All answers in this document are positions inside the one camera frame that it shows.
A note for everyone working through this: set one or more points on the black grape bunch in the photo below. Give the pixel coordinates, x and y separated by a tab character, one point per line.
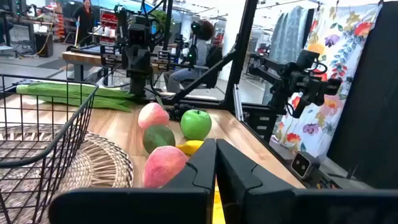
175	112

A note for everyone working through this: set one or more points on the black aluminium table frame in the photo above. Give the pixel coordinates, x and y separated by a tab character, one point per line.
241	46

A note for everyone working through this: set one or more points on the standing person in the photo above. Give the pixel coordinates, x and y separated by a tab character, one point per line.
84	21

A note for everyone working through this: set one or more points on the silver aluminium rail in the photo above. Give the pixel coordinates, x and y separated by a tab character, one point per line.
238	102

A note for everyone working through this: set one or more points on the grey patterned curtain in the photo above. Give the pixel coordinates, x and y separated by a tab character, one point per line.
289	34

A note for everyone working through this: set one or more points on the floral patterned cloth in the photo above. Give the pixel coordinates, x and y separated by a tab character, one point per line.
342	37

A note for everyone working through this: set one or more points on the black partition panel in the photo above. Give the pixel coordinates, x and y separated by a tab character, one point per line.
373	109

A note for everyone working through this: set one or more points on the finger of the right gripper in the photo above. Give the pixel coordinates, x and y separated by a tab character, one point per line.
142	66
130	66

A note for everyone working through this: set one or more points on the yellow banana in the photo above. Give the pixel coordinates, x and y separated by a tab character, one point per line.
191	147

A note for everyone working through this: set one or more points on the black background robot arm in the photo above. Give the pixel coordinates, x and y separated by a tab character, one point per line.
298	81

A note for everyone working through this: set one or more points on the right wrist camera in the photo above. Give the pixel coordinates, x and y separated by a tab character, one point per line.
136	35

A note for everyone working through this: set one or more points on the black office chair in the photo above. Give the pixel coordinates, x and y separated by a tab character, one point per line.
215	62

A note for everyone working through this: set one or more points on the green corn husk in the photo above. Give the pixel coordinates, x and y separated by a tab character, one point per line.
62	91

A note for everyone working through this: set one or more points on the green avocado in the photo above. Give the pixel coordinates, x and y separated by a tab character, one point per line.
158	138

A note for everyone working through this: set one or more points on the wooden background table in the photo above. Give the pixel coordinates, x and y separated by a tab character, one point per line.
81	58

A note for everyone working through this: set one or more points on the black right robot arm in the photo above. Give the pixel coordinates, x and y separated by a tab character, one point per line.
137	84

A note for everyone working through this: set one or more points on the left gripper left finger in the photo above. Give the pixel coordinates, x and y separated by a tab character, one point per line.
174	205

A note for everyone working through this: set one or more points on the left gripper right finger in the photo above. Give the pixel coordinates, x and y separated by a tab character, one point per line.
248	202

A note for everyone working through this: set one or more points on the small table-level camera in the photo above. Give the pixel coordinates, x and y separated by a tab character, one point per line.
301	165

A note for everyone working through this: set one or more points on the shelf with red bins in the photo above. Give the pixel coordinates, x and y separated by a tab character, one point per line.
109	21

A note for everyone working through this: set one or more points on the seated person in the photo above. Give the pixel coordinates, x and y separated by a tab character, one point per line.
202	53

